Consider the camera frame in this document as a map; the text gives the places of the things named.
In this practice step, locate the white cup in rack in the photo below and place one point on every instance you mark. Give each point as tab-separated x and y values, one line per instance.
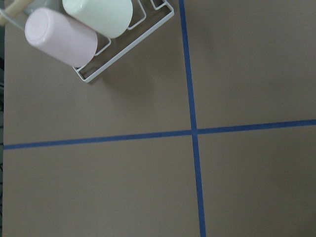
110	18

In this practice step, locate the pink cup in rack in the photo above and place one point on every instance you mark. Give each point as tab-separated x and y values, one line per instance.
61	37

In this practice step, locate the white wire cup rack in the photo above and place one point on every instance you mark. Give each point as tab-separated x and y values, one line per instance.
147	17

